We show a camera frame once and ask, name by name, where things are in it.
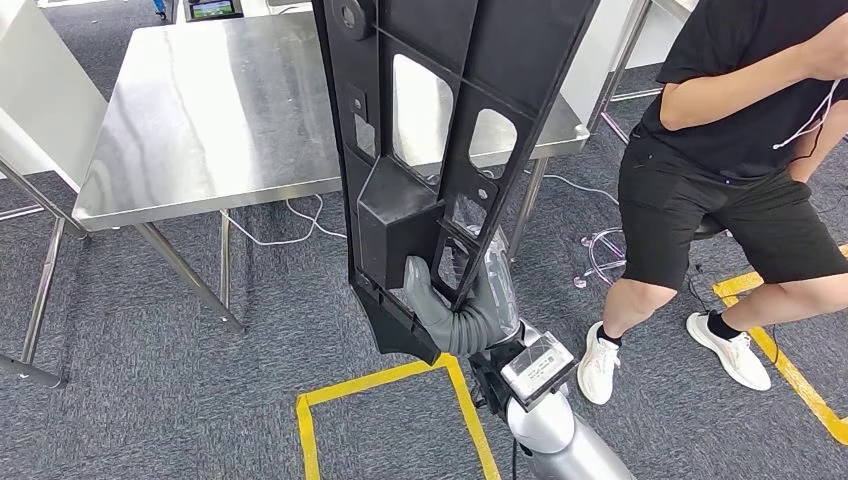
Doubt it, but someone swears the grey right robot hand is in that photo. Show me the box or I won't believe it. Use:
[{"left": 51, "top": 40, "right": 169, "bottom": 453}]
[{"left": 402, "top": 237, "right": 523, "bottom": 347}]

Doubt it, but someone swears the black plastic car part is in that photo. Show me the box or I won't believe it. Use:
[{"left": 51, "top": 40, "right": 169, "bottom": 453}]
[{"left": 311, "top": 0, "right": 603, "bottom": 367}]

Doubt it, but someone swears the stainless steel workbench table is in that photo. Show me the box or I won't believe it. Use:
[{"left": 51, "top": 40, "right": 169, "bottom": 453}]
[{"left": 71, "top": 11, "right": 591, "bottom": 336}]

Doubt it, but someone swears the yellow floor tape square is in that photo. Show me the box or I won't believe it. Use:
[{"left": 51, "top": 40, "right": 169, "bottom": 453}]
[
  {"left": 712, "top": 243, "right": 848, "bottom": 446},
  {"left": 296, "top": 352, "right": 503, "bottom": 480}
]

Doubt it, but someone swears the chrome stool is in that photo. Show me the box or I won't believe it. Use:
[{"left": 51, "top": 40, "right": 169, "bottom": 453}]
[{"left": 572, "top": 215, "right": 727, "bottom": 291}]

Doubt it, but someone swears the person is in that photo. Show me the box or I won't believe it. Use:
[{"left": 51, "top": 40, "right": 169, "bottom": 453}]
[{"left": 576, "top": 0, "right": 848, "bottom": 407}]

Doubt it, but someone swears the white panel metal table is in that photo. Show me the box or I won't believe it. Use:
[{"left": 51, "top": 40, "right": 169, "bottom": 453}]
[{"left": 0, "top": 0, "right": 111, "bottom": 390}]

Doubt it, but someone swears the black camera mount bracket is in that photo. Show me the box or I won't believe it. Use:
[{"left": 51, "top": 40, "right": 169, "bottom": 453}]
[{"left": 468, "top": 344, "right": 525, "bottom": 419}]

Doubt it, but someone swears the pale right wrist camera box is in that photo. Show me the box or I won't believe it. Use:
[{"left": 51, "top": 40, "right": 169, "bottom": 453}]
[{"left": 500, "top": 331, "right": 576, "bottom": 405}]

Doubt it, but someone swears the white metal frame table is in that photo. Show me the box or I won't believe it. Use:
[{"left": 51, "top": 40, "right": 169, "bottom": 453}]
[{"left": 563, "top": 0, "right": 698, "bottom": 144}]

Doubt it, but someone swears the white earphone cable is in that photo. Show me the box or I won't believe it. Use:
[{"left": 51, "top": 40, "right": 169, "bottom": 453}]
[{"left": 771, "top": 79, "right": 843, "bottom": 150}]

